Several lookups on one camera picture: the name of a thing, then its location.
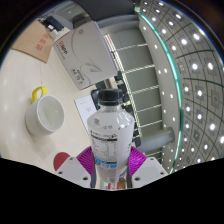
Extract white cardboard paper box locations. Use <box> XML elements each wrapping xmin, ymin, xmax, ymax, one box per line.
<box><xmin>53</xmin><ymin>21</ymin><xmax>119</xmax><ymax>91</ymax></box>

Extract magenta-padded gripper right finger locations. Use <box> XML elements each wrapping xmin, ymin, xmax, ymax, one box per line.
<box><xmin>127</xmin><ymin>145</ymin><xmax>169</xmax><ymax>189</ymax></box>

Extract brown paper envelope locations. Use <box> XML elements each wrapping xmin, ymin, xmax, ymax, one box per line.
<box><xmin>11</xmin><ymin>19</ymin><xmax>54</xmax><ymax>64</ymax></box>

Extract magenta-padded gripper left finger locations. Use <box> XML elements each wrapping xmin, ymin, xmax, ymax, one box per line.
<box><xmin>54</xmin><ymin>145</ymin><xmax>98</xmax><ymax>189</ymax></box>

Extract white mug with yellow handle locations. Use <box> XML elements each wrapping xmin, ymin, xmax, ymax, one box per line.
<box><xmin>25</xmin><ymin>86</ymin><xmax>66</xmax><ymax>136</ymax></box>

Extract ceiling lights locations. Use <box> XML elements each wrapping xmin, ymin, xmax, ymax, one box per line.
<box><xmin>139</xmin><ymin>0</ymin><xmax>224</xmax><ymax>168</ymax></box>

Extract clear plastic bottle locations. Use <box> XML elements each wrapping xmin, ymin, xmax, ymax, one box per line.
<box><xmin>86</xmin><ymin>88</ymin><xmax>136</xmax><ymax>188</ymax></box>

